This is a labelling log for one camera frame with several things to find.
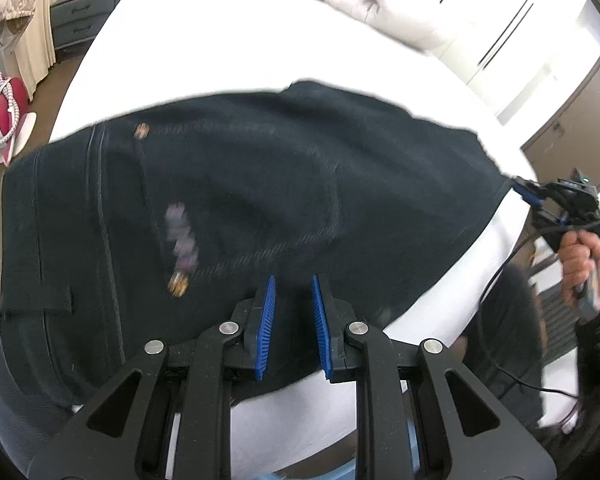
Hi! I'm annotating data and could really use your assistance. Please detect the person's right forearm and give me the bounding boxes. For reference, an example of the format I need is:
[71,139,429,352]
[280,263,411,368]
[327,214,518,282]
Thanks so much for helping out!
[572,292,600,411]

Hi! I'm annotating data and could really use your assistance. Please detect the white bed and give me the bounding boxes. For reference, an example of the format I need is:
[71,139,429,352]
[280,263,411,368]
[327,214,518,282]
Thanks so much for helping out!
[47,0,541,480]

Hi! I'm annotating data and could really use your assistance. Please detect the grey nightstand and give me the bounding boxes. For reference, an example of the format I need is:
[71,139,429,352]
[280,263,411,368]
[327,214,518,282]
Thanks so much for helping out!
[49,0,130,51]

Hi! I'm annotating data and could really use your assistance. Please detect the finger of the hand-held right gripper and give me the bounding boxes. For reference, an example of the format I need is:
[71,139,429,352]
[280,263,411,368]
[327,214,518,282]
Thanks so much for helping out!
[510,175,546,208]

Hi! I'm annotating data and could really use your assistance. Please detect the person's right hand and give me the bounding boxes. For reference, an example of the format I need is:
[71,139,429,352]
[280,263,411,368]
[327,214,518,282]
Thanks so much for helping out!
[557,229,600,317]

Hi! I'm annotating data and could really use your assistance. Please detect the beige curtain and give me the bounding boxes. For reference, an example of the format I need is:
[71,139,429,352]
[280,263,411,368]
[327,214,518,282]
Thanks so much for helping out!
[0,0,61,101]

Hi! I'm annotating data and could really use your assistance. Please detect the grey office chair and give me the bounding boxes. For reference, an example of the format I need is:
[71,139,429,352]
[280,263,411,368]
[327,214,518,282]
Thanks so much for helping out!
[0,336,81,461]

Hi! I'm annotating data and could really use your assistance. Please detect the black pants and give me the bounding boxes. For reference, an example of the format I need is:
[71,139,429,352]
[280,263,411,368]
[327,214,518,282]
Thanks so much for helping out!
[0,80,512,407]

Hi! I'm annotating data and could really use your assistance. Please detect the beige puffy duvet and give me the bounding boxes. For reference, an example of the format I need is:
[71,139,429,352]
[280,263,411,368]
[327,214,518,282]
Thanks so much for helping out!
[310,0,463,56]

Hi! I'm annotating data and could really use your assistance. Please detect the red and white fan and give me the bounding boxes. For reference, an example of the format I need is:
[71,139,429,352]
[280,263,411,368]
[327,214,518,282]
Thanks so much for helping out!
[0,72,38,166]

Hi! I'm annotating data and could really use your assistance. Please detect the white wardrobe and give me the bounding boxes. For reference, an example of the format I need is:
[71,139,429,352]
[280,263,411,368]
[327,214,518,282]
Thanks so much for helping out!
[375,0,600,126]

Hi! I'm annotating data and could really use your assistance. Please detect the brown wooden door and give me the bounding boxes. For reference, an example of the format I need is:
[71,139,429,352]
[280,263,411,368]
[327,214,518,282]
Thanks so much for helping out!
[521,51,600,192]

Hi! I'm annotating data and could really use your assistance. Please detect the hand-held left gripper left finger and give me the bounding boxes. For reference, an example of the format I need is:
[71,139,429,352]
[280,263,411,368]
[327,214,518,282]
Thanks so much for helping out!
[28,274,277,480]

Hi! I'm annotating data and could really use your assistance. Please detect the black cable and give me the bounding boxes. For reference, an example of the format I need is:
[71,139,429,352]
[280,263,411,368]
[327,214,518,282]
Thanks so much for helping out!
[475,220,593,431]

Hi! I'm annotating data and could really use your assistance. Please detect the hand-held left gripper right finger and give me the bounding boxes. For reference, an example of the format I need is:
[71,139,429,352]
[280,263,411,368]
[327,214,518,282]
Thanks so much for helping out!
[312,273,557,480]

